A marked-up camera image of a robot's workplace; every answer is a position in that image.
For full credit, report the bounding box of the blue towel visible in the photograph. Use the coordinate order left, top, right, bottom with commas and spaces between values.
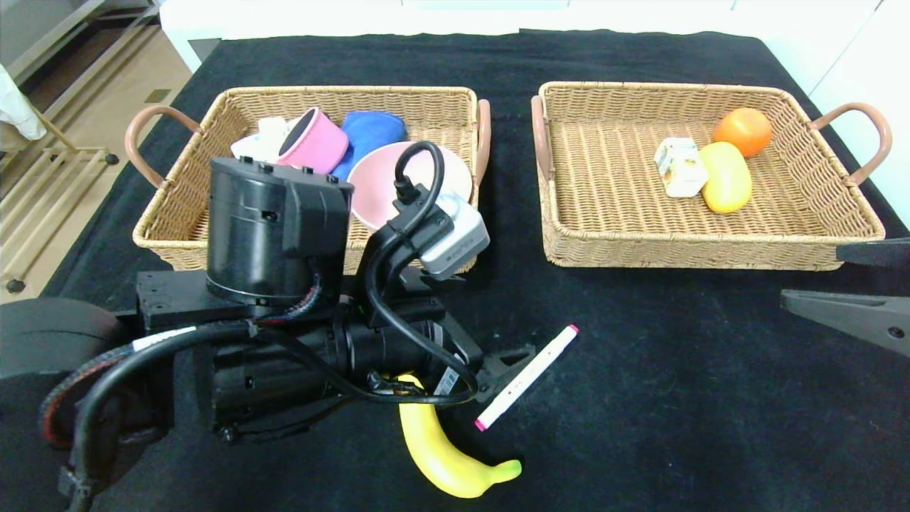
330, 110, 408, 183

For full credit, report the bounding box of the yellow banana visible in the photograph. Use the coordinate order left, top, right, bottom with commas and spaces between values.
398, 373, 523, 498

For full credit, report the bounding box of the wicker basket with brown handles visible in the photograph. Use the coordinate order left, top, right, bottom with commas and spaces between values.
530, 81, 892, 272
125, 86, 493, 276

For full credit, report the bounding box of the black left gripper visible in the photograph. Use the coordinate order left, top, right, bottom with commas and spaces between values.
346, 311, 537, 403

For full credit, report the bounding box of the orange fruit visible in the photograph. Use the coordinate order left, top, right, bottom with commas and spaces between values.
713, 107, 773, 159

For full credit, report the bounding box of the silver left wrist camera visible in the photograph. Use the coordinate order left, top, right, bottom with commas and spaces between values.
418, 192, 491, 282

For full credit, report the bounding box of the small juice carton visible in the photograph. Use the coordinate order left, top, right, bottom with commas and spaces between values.
654, 137, 710, 198

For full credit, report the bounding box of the yellow mango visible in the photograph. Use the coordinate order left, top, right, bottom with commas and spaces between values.
699, 142, 753, 215

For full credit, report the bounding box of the white table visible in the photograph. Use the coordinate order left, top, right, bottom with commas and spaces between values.
162, 0, 769, 75

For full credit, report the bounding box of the wooden rack on wheels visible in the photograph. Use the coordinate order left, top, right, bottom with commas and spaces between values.
0, 107, 120, 296

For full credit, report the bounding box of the white marker with pink caps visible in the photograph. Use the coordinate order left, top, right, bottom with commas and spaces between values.
475, 325, 579, 432

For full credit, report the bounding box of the white cloth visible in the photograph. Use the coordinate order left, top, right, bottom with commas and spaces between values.
0, 63, 49, 142

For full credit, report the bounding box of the pink saucepan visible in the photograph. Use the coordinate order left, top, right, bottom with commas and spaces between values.
277, 107, 350, 176

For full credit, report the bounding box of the pink bowl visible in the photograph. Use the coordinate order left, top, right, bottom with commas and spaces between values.
347, 141, 473, 233

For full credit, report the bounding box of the black tablecloth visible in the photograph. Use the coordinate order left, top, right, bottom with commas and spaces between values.
0, 30, 910, 512

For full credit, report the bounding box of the white bottle with black cap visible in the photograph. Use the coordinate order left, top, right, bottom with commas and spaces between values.
230, 134, 284, 164

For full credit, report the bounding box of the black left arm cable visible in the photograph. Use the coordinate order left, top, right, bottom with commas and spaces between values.
39, 141, 480, 512

